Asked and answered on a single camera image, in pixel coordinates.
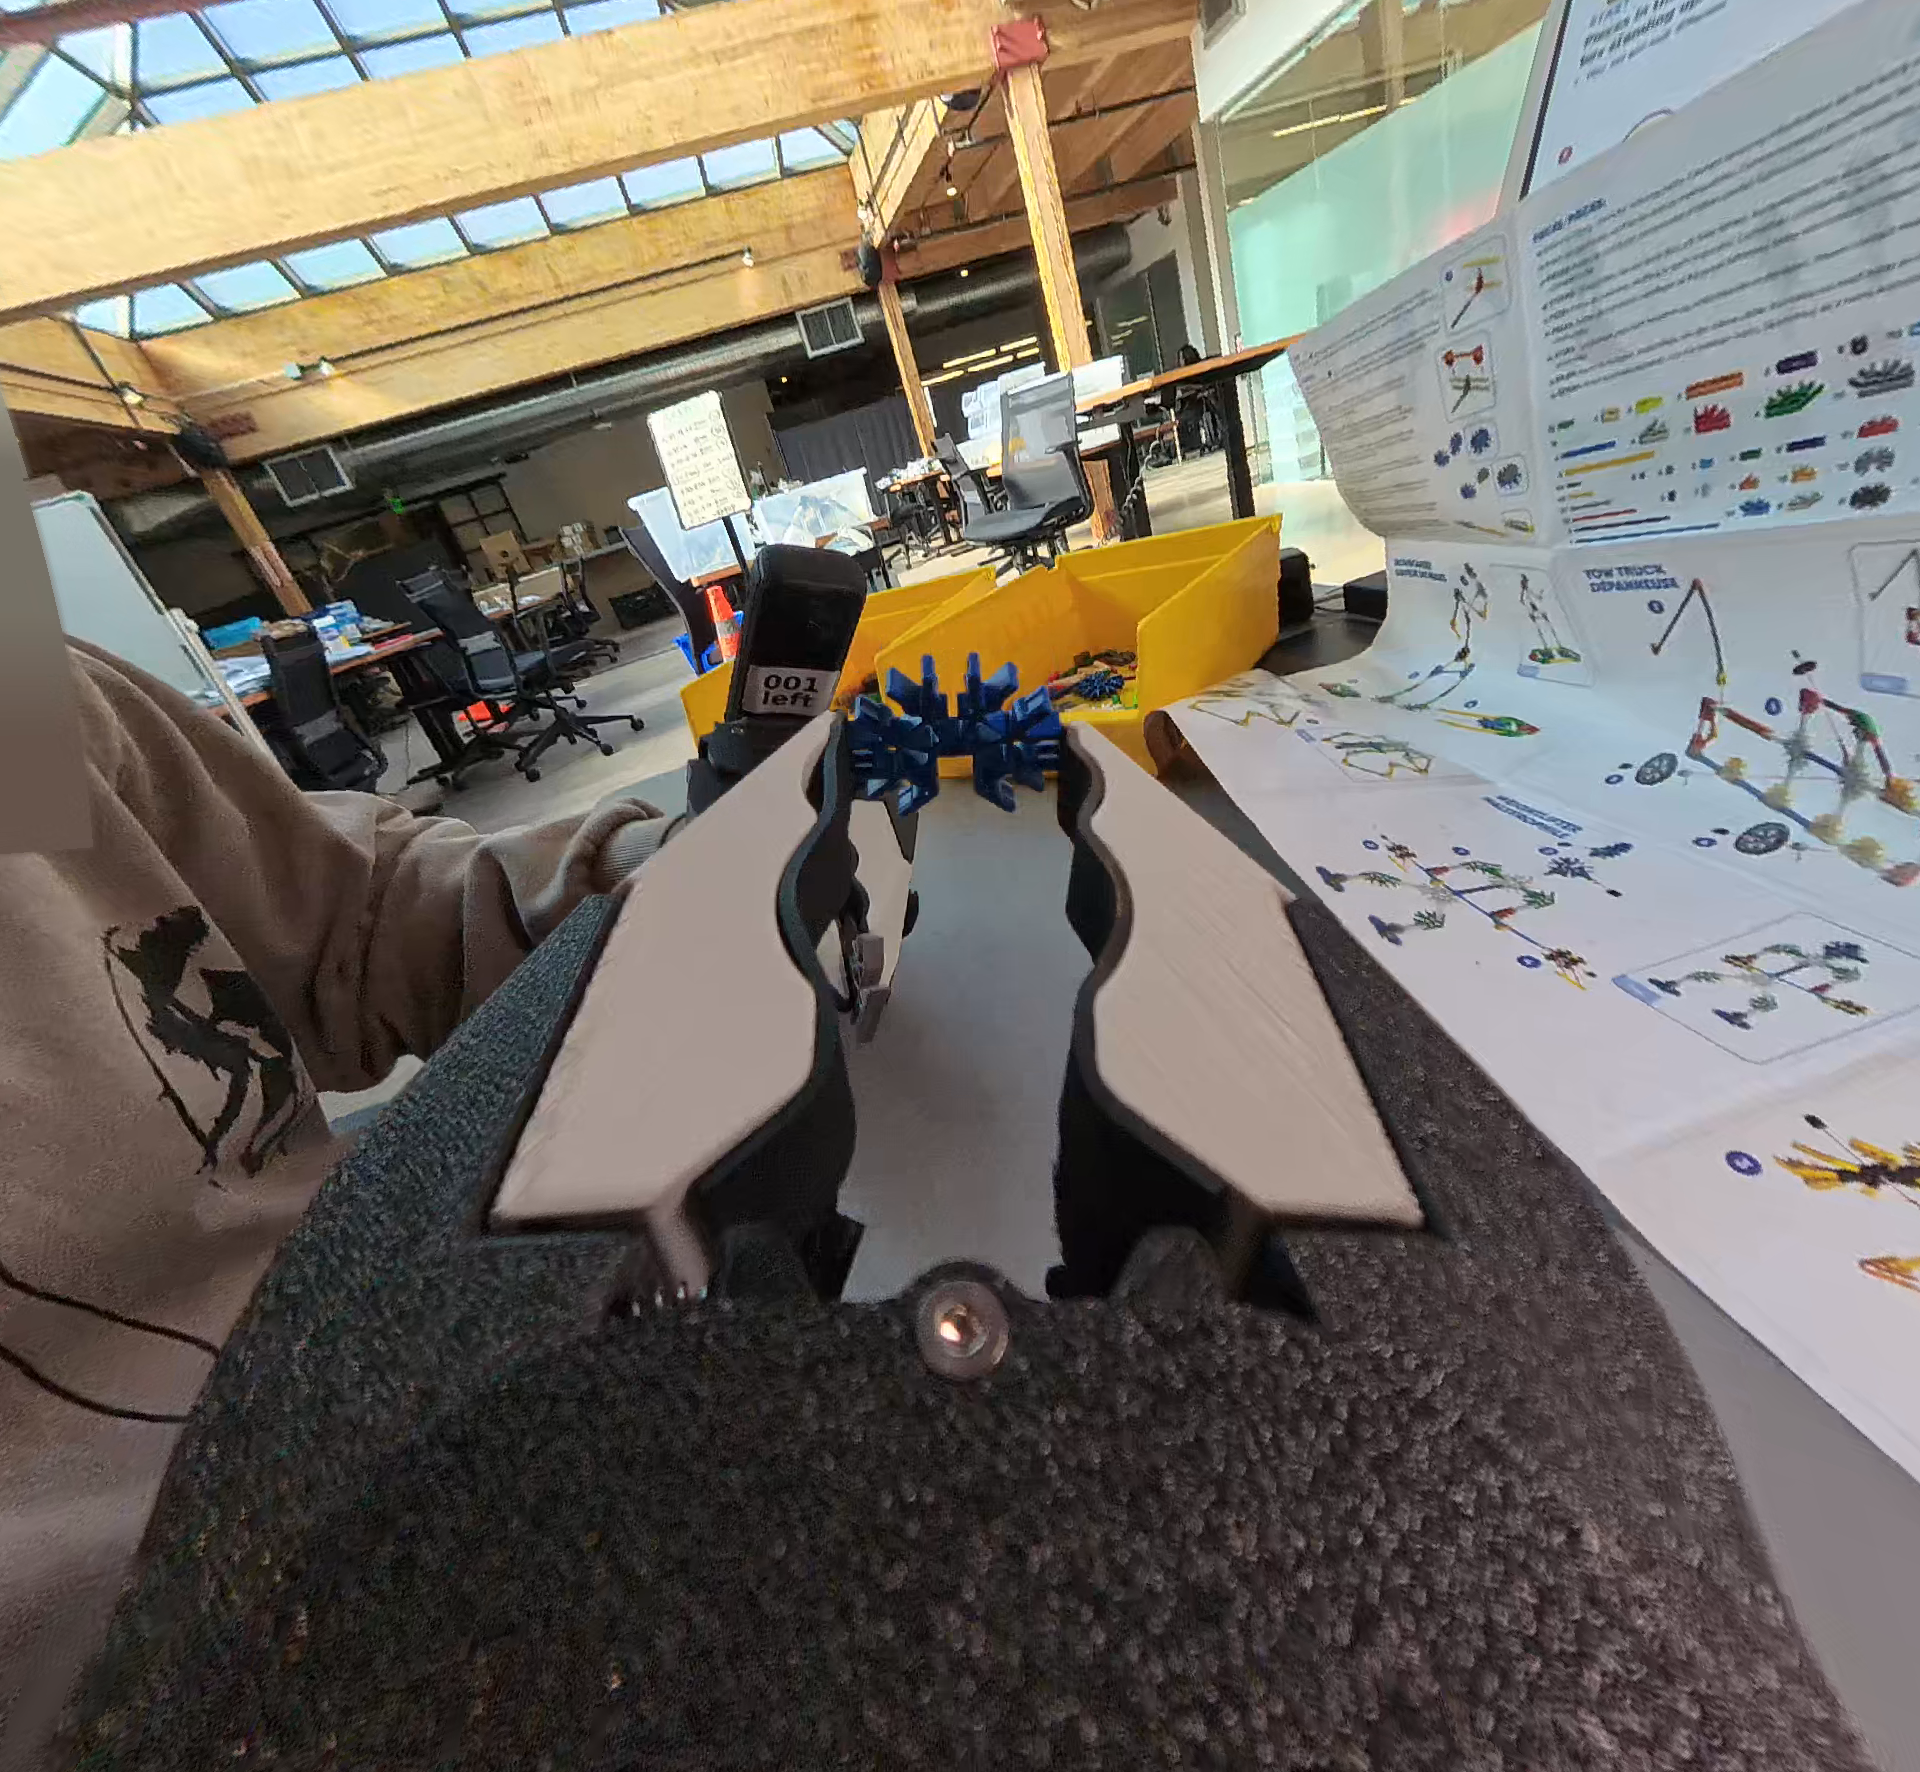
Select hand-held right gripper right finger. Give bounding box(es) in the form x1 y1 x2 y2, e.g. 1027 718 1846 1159
1050 722 1431 1288

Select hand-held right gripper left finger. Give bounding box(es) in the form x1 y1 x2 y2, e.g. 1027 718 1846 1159
486 717 873 1288

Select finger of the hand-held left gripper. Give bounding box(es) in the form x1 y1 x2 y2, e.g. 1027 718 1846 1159
844 805 919 1037

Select blue snowflake toy connector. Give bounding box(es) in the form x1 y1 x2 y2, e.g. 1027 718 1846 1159
839 650 1075 818

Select yellow plastic bin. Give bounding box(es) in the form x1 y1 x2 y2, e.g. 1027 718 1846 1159
683 567 999 749
870 519 1286 772

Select grey desk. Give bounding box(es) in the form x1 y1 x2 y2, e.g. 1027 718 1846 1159
827 753 1920 1772

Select black office chair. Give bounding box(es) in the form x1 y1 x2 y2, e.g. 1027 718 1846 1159
955 374 1101 575
400 564 648 783

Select printed instruction sheet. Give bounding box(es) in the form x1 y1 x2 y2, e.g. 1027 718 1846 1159
1156 0 1920 1481

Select background table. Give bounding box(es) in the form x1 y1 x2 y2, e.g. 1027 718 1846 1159
1075 339 1310 533

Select wooden roof beam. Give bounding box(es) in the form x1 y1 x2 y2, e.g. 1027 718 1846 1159
0 0 1011 323

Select whiteboard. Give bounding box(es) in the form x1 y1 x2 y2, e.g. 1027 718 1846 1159
30 488 230 713

